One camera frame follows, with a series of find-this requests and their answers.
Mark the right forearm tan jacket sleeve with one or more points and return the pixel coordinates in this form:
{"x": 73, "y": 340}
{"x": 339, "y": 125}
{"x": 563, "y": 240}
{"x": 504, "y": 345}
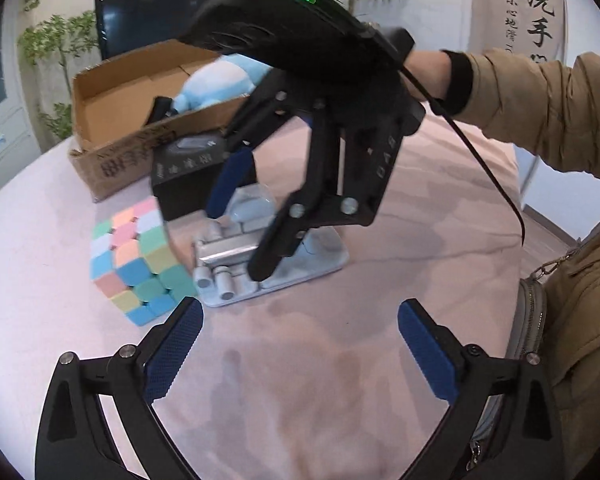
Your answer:
{"x": 549, "y": 109}

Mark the grey shoulder bag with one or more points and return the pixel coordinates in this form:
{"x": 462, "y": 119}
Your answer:
{"x": 525, "y": 337}

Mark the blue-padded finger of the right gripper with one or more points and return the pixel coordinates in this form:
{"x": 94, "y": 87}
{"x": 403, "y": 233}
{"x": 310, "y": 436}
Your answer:
{"x": 234, "y": 171}
{"x": 280, "y": 240}

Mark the black charger box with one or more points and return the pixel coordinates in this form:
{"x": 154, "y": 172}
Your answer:
{"x": 184, "y": 171}

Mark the pastel rubik's cube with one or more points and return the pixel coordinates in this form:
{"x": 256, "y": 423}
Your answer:
{"x": 134, "y": 264}

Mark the person's right hand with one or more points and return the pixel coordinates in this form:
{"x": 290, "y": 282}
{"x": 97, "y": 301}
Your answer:
{"x": 433, "y": 70}

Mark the grey white toy tray set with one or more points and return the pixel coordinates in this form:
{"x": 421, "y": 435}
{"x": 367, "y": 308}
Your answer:
{"x": 235, "y": 262}

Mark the hanging cloth sign with characters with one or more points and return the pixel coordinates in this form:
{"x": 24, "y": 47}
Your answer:
{"x": 534, "y": 28}

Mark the black curved handle object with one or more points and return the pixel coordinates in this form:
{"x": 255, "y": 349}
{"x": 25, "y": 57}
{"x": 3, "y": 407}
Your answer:
{"x": 162, "y": 108}

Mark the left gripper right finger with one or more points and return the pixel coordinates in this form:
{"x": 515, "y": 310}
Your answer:
{"x": 501, "y": 421}

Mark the green potted plant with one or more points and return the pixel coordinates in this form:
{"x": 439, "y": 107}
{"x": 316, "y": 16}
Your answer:
{"x": 52, "y": 44}

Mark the cardboard box tray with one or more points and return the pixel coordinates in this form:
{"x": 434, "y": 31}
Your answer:
{"x": 112, "y": 101}

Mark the grey metal glass-door cabinet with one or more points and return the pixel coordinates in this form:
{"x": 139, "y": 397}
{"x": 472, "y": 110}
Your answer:
{"x": 18, "y": 144}

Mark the black tv screen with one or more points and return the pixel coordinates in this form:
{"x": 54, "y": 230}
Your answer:
{"x": 126, "y": 25}

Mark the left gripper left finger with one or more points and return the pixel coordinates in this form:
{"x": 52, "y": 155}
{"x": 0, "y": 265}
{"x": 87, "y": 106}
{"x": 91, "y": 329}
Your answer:
{"x": 74, "y": 439}

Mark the blue plush toy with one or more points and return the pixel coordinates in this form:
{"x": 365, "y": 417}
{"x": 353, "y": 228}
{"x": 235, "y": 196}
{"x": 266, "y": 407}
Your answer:
{"x": 228, "y": 77}

